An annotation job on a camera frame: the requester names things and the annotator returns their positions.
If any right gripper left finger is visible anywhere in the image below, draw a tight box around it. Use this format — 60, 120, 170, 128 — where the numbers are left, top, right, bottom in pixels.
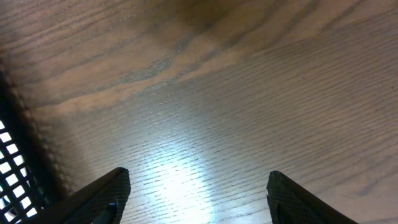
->
27, 167, 131, 224

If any black plastic basket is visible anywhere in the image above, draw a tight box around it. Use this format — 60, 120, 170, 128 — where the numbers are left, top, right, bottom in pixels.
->
1, 65, 79, 223

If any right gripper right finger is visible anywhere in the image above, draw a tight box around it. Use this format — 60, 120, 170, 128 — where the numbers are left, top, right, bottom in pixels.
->
267, 170, 357, 224

